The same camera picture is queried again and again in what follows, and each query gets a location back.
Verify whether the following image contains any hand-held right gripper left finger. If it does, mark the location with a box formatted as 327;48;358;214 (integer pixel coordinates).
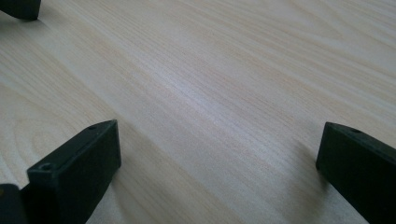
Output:
19;119;122;224

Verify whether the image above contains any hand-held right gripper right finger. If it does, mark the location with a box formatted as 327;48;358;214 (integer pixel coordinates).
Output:
315;121;396;224

